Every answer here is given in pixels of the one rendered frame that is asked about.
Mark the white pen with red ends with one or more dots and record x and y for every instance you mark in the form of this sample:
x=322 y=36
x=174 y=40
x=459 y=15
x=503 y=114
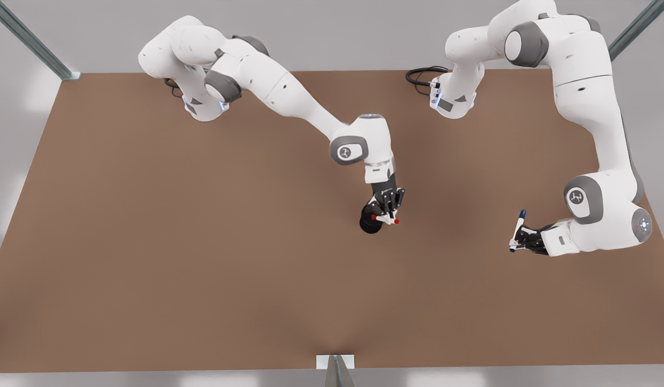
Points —
x=385 y=219

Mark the white pen with blue cap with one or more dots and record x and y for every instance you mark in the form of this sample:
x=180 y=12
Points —
x=518 y=228

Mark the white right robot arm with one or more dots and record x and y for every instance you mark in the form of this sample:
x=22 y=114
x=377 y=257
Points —
x=267 y=86

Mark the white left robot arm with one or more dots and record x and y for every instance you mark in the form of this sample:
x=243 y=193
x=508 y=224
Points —
x=584 y=80

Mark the black round cup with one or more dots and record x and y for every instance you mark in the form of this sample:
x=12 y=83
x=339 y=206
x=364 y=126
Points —
x=368 y=223

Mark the silver frame post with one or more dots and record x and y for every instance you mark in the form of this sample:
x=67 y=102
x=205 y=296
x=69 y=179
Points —
x=337 y=371
x=635 y=27
x=28 y=40

